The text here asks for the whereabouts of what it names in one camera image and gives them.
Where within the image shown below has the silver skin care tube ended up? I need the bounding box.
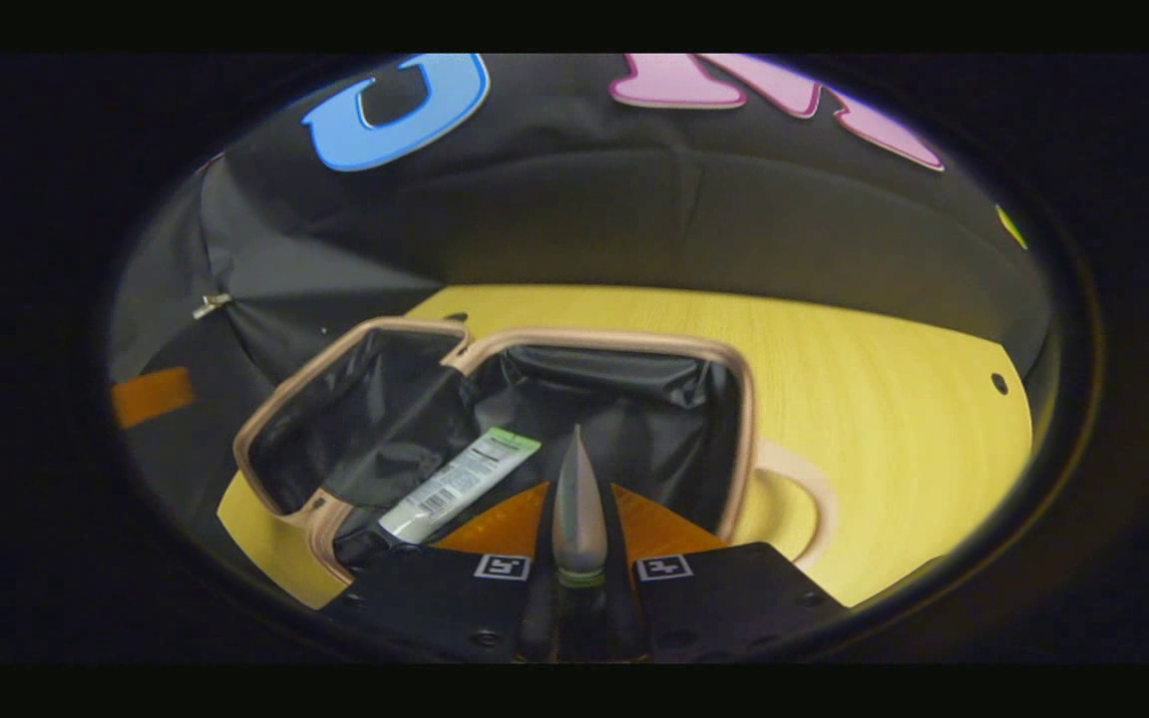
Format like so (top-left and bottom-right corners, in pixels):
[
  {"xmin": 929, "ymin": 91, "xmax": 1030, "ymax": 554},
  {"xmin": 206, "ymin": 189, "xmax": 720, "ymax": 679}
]
[{"xmin": 551, "ymin": 424, "xmax": 609, "ymax": 591}]

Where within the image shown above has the black backdrop cloth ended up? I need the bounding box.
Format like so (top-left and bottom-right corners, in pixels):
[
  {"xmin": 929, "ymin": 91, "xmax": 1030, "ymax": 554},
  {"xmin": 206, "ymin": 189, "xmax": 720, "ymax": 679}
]
[{"xmin": 108, "ymin": 54, "xmax": 1052, "ymax": 520}]

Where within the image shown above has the white skin care tube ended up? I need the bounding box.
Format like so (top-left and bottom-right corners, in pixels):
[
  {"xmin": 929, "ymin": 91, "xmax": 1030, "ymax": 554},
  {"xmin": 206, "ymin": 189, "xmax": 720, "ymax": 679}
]
[{"xmin": 377, "ymin": 426, "xmax": 544, "ymax": 545}]

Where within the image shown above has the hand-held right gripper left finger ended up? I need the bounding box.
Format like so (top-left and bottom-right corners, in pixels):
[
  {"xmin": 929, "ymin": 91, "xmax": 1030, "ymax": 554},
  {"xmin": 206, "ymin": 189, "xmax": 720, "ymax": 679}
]
[{"xmin": 320, "ymin": 482, "xmax": 561, "ymax": 664}]

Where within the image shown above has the pink suitcase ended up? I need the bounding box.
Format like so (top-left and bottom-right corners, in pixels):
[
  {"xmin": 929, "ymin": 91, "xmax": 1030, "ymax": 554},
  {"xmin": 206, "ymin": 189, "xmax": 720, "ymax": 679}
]
[{"xmin": 232, "ymin": 316, "xmax": 837, "ymax": 591}]

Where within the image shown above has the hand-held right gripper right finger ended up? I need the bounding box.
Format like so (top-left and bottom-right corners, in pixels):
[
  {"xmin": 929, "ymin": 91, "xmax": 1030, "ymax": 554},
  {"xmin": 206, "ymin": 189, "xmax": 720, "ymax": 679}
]
[{"xmin": 602, "ymin": 483, "xmax": 850, "ymax": 664}]

